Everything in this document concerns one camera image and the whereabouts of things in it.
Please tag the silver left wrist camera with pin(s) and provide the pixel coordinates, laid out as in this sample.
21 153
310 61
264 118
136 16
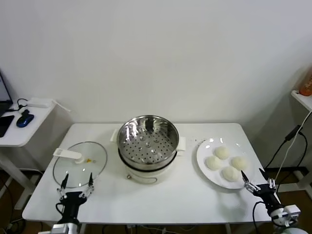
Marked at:
59 229

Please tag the stainless steel steamer basket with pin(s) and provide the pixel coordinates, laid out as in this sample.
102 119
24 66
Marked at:
146 146

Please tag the white side table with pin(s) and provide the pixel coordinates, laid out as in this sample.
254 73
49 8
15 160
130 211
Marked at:
24 136

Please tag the white adapter box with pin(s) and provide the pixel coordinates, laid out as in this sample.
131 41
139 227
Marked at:
39 102

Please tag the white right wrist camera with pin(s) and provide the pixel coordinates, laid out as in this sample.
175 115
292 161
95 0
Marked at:
292 210

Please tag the black laptop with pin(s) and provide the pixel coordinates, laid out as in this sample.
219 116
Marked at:
3 95

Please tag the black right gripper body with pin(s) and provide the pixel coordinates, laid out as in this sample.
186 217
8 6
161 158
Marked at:
268 196

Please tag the blue computer mouse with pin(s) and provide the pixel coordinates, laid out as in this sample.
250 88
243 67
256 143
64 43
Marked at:
25 120

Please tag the white steamed baozi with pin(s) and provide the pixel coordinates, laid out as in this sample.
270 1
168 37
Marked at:
221 152
239 162
230 173
214 162

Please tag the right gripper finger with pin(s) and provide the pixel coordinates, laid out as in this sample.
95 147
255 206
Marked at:
270 184
249 185

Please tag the orange bottle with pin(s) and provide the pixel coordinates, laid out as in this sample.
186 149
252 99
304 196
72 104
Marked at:
306 86

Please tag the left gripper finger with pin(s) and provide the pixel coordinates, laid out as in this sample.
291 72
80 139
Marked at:
91 184
64 185

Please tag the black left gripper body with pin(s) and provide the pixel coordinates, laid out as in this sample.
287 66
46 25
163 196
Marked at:
72 202

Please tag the black smartphone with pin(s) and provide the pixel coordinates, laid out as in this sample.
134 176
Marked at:
5 124

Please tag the white round plate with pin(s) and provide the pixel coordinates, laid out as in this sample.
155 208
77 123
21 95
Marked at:
212 178

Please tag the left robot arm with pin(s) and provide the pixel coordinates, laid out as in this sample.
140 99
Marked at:
74 229

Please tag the white electric pot base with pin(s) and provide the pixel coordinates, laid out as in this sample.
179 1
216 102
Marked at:
146 174

